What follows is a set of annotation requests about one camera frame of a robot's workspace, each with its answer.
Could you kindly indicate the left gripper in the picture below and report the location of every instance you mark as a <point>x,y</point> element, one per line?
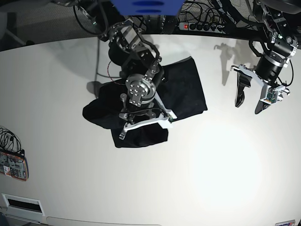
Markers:
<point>268,68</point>

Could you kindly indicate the black T-shirt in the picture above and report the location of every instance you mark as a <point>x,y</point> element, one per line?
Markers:
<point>181,92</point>

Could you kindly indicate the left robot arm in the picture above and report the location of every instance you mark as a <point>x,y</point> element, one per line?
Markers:
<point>280,38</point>

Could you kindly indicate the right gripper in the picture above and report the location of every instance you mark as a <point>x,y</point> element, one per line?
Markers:
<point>158,115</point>

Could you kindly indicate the black box under stool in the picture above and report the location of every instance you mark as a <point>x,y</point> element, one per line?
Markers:
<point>169,24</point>

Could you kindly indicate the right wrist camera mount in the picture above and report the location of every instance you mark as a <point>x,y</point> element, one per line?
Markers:
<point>147,116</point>

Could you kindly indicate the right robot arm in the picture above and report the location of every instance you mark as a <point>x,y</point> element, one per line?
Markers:
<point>138,58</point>

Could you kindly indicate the blue plastic stool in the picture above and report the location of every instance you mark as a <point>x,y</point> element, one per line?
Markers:
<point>148,7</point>

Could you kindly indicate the sticker card at edge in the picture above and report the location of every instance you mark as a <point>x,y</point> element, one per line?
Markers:
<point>286,223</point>

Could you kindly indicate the orange printed pouch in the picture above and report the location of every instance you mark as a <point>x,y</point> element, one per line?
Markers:
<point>14,166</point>

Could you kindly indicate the grey office chair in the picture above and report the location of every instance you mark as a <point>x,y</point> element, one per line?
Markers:
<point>8,40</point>

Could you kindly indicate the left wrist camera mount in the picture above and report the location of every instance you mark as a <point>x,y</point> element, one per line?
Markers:
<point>273,93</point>

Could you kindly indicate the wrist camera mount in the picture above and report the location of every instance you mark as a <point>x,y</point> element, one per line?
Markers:
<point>147,116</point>
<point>273,93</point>

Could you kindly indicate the white power strip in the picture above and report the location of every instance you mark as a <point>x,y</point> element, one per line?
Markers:
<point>201,27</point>

